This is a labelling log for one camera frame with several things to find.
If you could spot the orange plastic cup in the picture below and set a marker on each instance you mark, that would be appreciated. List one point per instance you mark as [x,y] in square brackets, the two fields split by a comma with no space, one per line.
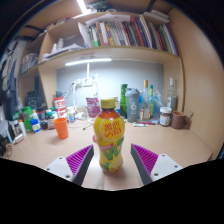
[61,128]

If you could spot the yellow drink bottle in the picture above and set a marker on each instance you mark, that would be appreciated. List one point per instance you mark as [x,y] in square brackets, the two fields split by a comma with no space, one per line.
[109,136]

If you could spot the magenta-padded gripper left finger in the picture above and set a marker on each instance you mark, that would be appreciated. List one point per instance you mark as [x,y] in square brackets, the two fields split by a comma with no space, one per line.
[61,168]

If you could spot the white bottle with blue cap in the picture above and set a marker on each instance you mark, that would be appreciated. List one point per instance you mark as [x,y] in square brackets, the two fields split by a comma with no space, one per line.
[35,126]

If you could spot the small white blue-labelled bottle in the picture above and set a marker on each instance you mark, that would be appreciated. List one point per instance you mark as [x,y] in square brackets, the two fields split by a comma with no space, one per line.
[71,115]

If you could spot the red and white canister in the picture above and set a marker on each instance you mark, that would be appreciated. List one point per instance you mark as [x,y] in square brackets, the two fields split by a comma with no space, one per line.
[59,105]

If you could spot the green plastic bottle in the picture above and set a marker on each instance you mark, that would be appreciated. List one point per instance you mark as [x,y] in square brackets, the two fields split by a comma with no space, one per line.
[27,116]

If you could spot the brown mug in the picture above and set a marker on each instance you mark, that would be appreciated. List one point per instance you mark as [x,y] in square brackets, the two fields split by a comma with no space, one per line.
[178,120]

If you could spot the ceiling strip light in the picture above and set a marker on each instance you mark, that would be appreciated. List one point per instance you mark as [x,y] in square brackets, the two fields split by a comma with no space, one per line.
[82,6]

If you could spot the clear bottle with green cap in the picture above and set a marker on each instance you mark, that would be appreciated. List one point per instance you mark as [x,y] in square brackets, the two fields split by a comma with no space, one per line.
[151,103]

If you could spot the pink pouch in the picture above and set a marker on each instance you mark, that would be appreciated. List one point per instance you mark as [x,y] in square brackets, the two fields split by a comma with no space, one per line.
[92,106]

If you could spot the white power strip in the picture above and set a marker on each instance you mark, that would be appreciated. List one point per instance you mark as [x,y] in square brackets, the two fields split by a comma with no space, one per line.
[85,82]

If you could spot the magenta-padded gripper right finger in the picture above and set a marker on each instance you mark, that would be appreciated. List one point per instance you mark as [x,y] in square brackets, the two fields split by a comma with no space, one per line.
[163,166]

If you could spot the clear glass bottle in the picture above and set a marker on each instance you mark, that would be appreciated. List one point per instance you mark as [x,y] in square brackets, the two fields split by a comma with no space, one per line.
[171,98]

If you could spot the blue and white carton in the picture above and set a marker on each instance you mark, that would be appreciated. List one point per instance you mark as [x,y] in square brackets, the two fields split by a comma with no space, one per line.
[117,106]

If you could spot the under-shelf strip light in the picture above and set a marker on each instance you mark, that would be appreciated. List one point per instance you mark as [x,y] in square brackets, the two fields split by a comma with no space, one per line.
[88,61]

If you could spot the grey shaker bottle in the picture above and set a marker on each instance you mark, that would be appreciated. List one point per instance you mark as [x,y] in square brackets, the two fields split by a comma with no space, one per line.
[132,106]

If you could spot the clear bottle with yellow cap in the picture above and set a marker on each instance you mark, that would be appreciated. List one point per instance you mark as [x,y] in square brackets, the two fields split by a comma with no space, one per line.
[145,103]

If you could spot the brown jar with white lid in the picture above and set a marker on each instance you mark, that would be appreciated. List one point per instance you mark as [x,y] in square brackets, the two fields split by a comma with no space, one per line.
[165,117]

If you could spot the wooden shelf unit with books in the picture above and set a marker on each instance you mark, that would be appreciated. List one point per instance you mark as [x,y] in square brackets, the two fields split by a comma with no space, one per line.
[116,53]

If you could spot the tall green bottle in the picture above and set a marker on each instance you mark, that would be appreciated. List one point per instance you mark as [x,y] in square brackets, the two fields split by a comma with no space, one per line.
[123,100]

